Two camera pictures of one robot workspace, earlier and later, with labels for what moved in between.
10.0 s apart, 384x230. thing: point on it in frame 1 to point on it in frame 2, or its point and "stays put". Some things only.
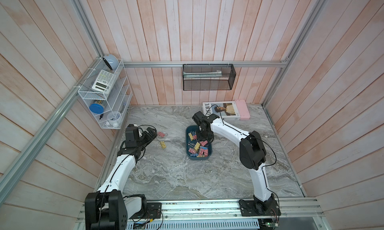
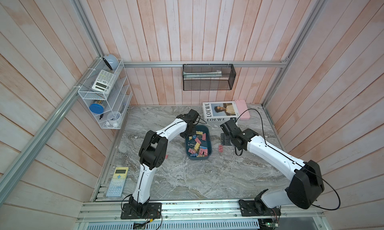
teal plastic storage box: [196, 149] stays put
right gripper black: [209, 137] to [224, 140]
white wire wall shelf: [107, 95] stays put
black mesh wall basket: [208, 77] stays put
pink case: [242, 109] stays put
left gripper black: [149, 138] to [193, 130]
